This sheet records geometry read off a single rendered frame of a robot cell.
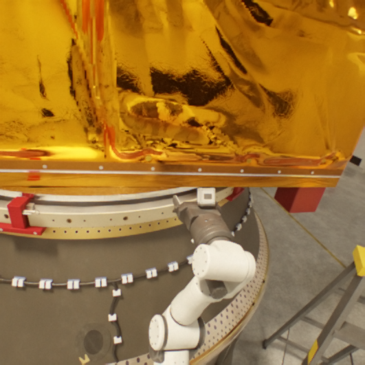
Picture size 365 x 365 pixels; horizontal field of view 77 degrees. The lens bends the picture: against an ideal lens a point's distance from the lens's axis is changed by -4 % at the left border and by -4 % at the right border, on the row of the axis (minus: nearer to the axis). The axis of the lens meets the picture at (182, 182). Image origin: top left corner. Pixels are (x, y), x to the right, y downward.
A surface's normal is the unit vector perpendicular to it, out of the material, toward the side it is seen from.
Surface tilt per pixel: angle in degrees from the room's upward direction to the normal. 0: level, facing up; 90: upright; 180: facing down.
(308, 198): 90
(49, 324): 62
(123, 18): 85
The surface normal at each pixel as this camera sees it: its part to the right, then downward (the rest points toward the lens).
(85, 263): 0.25, 0.00
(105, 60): -0.36, 0.41
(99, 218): 0.27, 0.47
